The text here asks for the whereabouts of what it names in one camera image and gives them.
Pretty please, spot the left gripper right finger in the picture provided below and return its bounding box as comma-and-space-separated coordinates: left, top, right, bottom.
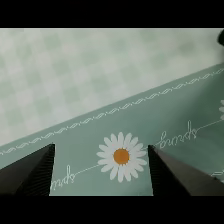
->
147, 144, 224, 197

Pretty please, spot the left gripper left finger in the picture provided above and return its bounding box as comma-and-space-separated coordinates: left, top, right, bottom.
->
0, 143, 56, 197

